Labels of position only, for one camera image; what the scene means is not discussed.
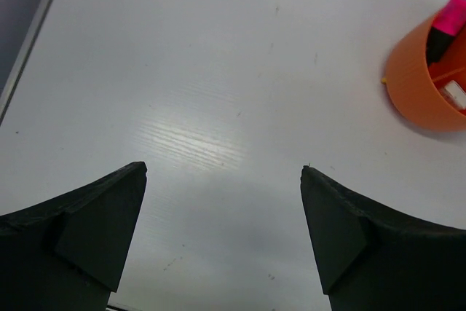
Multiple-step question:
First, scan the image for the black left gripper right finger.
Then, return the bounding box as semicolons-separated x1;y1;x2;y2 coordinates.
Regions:
300;166;465;310

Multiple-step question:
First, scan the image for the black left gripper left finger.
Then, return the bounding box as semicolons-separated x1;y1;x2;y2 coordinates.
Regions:
1;162;147;310

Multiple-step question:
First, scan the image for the black pink highlighter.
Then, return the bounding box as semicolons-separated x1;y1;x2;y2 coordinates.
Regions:
425;0;465;66

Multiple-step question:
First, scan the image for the orange round desk organizer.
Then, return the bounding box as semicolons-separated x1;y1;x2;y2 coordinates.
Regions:
384;14;465;132

